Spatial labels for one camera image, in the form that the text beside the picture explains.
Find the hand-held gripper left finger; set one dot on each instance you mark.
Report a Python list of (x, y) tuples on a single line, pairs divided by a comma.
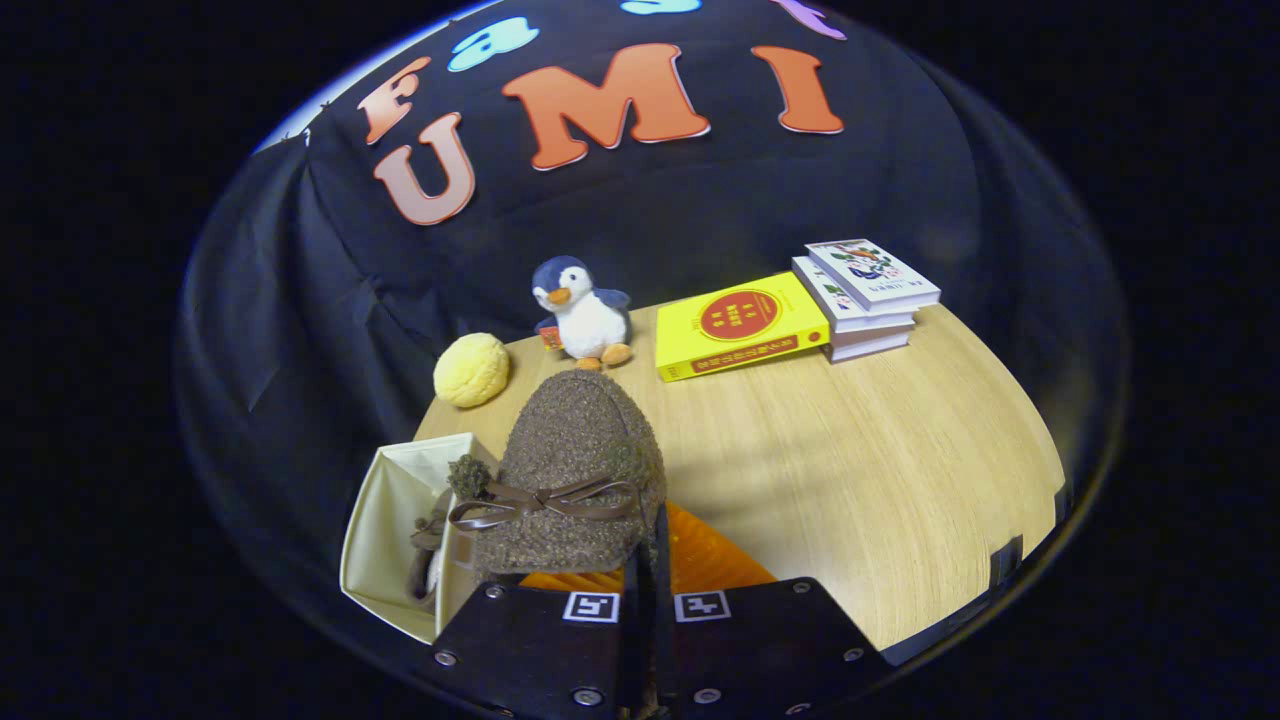
[(530, 640)]

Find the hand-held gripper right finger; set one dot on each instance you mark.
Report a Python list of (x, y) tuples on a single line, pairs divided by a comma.
[(663, 560)]

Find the brown fuzzy shoe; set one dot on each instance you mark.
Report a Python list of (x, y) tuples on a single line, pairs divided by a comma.
[(430, 540), (575, 440)]

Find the beige fabric storage box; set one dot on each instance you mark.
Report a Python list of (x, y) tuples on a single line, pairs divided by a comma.
[(385, 530)]

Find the yellow book with red circle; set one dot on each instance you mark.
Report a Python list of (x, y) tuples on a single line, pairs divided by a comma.
[(735, 325)]

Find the penguin plush toy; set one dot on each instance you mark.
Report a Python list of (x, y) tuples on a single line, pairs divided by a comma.
[(588, 320)]

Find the yellow round plush bun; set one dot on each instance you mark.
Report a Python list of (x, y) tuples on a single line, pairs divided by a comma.
[(470, 370)]

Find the pale pink book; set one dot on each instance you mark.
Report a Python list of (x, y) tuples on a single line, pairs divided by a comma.
[(870, 345)]

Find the white book with colourful cover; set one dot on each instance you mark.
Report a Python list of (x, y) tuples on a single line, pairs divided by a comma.
[(870, 270)]

